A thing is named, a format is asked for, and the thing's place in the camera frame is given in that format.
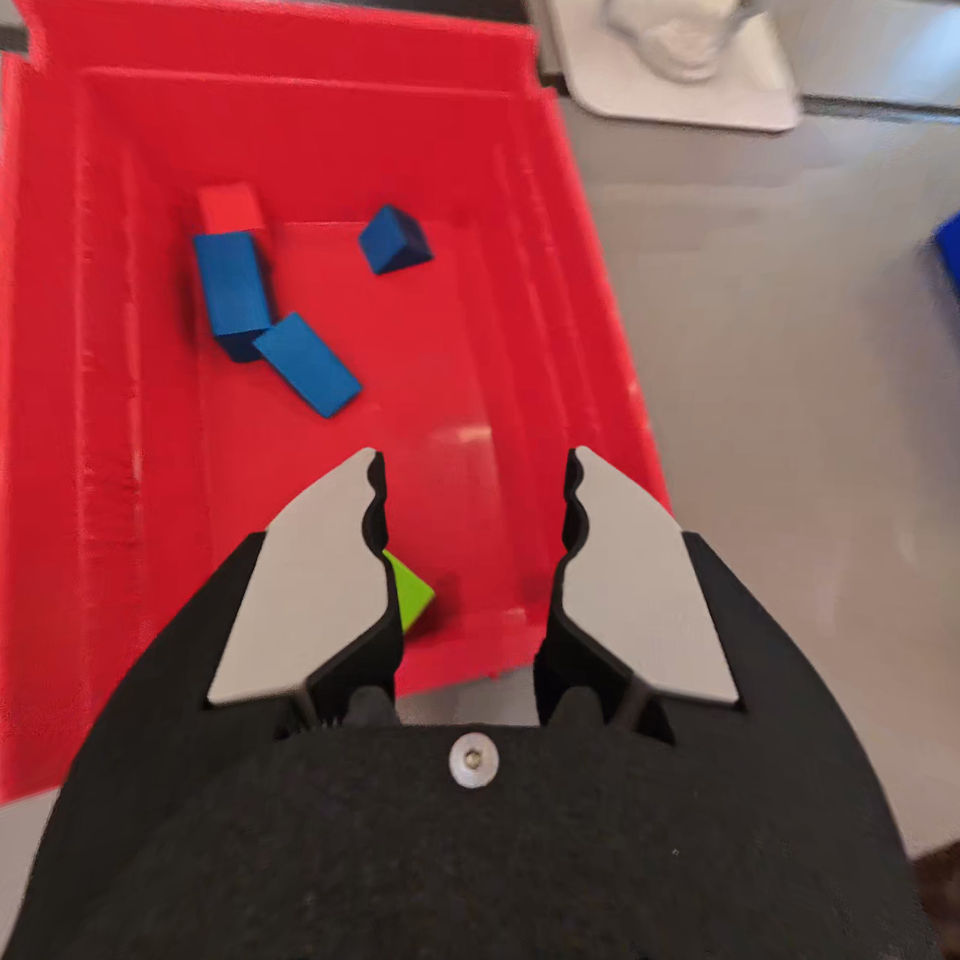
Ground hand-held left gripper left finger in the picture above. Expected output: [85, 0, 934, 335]
[206, 447, 406, 721]

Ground white board stand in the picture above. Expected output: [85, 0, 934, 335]
[545, 0, 805, 135]

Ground green wooden block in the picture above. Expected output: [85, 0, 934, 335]
[381, 548, 439, 640]

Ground red plastic bin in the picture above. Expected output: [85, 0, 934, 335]
[0, 0, 673, 799]

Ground grey desk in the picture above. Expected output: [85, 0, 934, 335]
[0, 0, 960, 901]

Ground red wooden block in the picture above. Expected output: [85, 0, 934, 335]
[195, 183, 268, 238]

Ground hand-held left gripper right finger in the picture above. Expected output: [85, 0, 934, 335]
[536, 446, 741, 721]

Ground blue plastic bin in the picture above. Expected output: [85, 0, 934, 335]
[932, 210, 960, 301]

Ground blue triangular wooden block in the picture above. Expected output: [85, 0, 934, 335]
[359, 206, 436, 277]

